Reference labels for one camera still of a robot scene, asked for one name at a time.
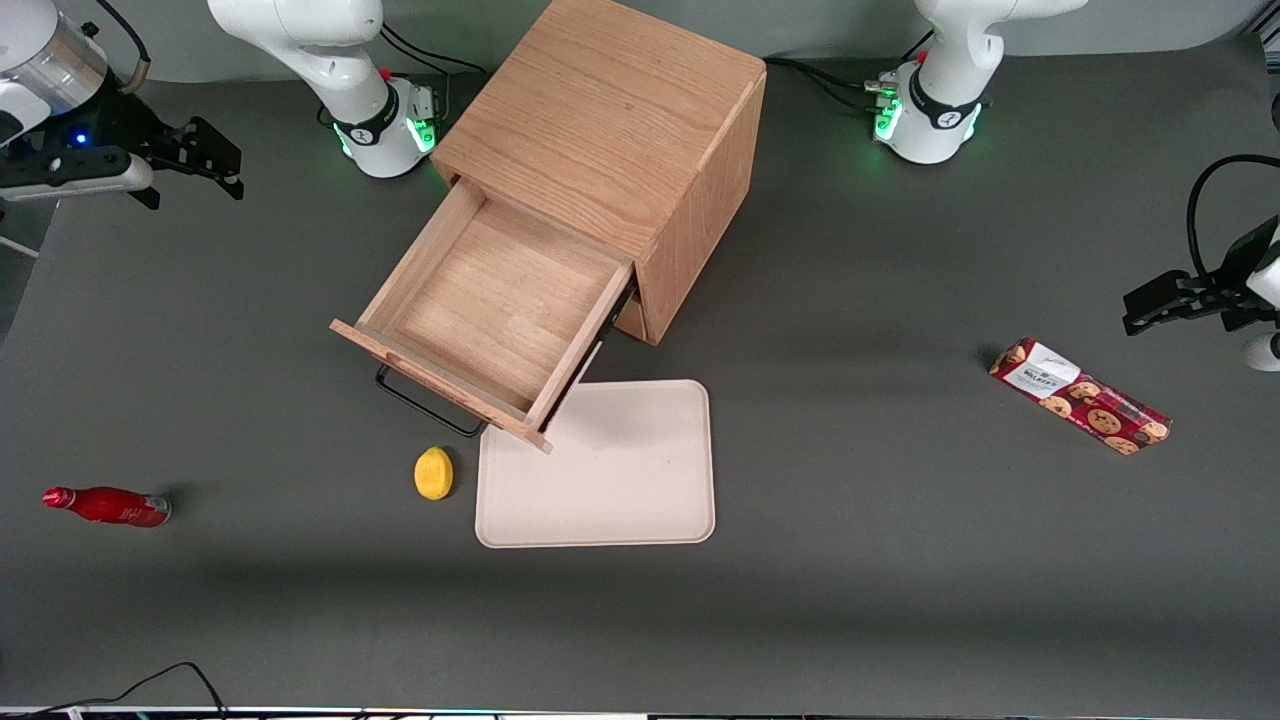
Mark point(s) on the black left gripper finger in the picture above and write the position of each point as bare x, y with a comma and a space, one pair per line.
1170, 298
1250, 315

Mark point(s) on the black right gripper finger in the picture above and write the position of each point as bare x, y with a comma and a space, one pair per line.
146, 198
205, 150

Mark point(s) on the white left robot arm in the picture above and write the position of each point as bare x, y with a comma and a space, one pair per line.
940, 90

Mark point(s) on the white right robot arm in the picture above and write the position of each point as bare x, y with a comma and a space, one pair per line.
300, 30

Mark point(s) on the wooden drawer cabinet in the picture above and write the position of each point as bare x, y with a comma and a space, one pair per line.
620, 110

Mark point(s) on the red tartan cookie box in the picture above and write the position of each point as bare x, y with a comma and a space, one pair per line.
1080, 395

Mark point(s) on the red bottle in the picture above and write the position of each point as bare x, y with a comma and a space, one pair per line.
110, 506

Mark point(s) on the yellow lemon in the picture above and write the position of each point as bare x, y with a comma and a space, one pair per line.
434, 474

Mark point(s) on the beige rectangular tray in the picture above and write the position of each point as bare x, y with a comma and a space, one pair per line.
620, 480

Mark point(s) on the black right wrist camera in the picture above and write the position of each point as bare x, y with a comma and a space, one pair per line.
70, 140

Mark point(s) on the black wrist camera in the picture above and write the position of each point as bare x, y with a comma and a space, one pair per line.
1240, 270
70, 140

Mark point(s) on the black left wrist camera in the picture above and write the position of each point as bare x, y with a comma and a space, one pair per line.
1240, 270

